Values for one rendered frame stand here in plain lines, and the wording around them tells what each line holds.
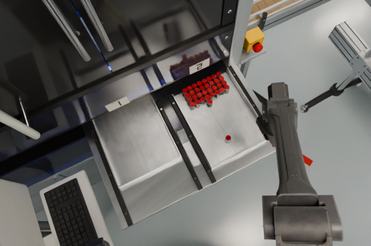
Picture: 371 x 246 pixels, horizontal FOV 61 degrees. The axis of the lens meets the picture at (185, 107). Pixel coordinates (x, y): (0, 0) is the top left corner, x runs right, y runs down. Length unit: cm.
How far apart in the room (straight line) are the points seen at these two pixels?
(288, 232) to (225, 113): 84
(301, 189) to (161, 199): 76
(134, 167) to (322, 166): 138
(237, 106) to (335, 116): 121
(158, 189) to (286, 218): 78
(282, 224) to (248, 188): 163
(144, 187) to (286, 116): 67
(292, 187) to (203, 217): 157
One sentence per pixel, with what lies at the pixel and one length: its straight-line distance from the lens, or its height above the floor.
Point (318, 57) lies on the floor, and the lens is 256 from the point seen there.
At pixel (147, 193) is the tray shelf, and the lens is 123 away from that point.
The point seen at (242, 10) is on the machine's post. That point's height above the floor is 126.
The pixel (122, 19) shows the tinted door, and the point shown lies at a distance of 84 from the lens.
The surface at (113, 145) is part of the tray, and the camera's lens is 129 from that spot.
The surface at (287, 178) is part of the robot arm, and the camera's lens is 57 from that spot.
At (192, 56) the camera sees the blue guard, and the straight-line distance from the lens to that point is 113.
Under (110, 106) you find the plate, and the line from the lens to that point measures 119.
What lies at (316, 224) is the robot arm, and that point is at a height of 161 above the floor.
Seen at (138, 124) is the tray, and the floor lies 88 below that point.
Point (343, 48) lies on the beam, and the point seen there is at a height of 48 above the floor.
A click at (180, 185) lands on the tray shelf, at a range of 122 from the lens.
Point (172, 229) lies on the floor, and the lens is 210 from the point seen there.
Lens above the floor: 209
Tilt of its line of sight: 69 degrees down
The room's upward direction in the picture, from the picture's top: 7 degrees counter-clockwise
